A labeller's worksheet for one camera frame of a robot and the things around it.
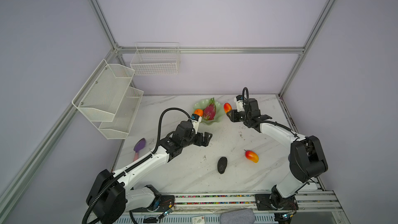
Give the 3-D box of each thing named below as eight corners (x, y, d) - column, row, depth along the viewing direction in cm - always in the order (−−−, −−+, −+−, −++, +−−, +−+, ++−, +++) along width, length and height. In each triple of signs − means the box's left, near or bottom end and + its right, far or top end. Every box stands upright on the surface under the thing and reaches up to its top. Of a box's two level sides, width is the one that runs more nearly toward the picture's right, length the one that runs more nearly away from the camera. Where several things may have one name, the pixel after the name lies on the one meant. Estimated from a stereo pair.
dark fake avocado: (217, 173, 84) (218, 171, 81) (216, 159, 90) (217, 156, 86) (227, 173, 84) (228, 171, 81) (226, 159, 90) (226, 156, 87)
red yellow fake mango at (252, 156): (241, 154, 91) (242, 152, 89) (244, 149, 93) (245, 147, 91) (256, 164, 88) (258, 162, 85) (259, 158, 90) (261, 156, 87)
